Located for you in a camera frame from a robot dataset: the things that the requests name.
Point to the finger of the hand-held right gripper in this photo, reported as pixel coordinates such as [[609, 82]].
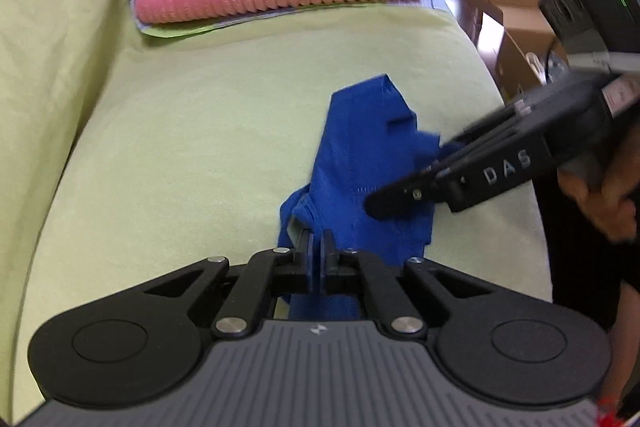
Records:
[[485, 132], [395, 202]]

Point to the blue shopping bag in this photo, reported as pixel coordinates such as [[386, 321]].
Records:
[[360, 157]]

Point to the person's right hand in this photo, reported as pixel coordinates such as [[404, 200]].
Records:
[[605, 212]]

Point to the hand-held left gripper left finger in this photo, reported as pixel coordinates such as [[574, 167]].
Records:
[[306, 257]]

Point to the person's dark clothing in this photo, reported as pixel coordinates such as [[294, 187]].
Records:
[[575, 267]]

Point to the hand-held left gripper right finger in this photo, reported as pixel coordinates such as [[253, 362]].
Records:
[[329, 257]]

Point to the cardboard box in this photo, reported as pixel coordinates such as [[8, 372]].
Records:
[[520, 22]]

